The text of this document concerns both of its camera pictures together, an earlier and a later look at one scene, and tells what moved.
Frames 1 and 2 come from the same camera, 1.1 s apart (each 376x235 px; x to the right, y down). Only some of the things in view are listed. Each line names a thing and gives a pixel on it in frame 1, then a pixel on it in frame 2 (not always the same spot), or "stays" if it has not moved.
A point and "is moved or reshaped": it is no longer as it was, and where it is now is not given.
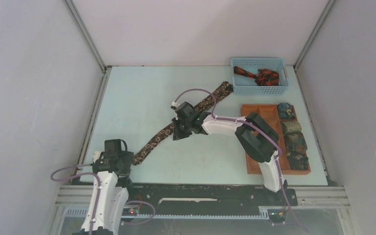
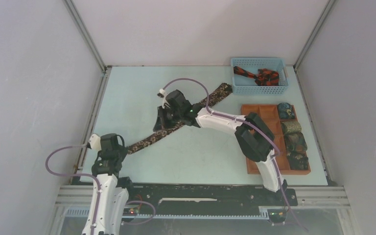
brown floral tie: x=167 y=133 is moved or reshaped
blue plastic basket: x=243 y=84 stays
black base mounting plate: x=202 y=199 stays
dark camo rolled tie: x=298 y=160 stays
